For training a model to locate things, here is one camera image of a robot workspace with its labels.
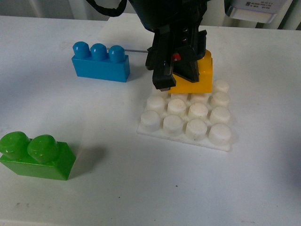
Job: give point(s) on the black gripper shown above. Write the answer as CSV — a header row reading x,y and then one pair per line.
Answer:
x,y
188,42

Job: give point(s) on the yellow two-stud block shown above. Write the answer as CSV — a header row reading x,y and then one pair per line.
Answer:
x,y
204,85

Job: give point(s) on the blue three-stud block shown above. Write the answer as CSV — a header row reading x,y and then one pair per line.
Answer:
x,y
98,62

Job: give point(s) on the green two-stud block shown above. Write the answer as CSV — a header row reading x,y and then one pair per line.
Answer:
x,y
41,157

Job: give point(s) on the white desk lamp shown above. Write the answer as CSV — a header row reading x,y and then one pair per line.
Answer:
x,y
127,31

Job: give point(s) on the white studded base plate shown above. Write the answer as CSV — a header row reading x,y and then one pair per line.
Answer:
x,y
201,119

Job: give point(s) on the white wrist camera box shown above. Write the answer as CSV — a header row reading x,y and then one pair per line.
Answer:
x,y
260,11

